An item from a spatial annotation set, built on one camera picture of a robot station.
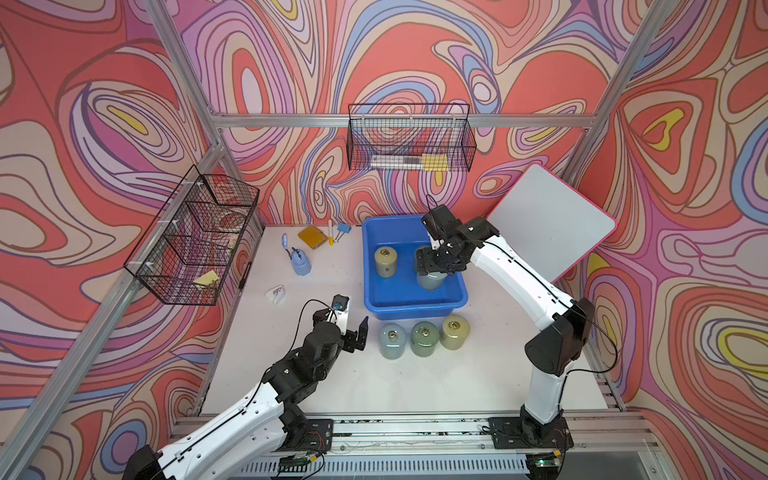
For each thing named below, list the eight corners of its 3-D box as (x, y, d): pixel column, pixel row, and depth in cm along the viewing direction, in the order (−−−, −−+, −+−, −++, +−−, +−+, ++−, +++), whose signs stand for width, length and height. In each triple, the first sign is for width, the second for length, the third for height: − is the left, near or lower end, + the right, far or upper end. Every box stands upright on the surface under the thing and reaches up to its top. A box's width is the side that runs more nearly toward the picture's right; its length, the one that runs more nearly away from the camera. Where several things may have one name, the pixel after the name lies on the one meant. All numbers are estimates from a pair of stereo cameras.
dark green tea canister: (411, 357, 89) (414, 343, 81) (410, 336, 93) (412, 321, 86) (435, 357, 89) (439, 343, 81) (433, 336, 93) (437, 321, 86)
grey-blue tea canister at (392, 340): (379, 359, 88) (379, 346, 81) (380, 336, 93) (379, 322, 85) (405, 359, 88) (407, 346, 81) (404, 336, 93) (405, 322, 85)
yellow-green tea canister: (440, 349, 90) (445, 334, 82) (438, 330, 94) (443, 314, 86) (464, 349, 90) (471, 334, 82) (461, 330, 94) (467, 314, 86)
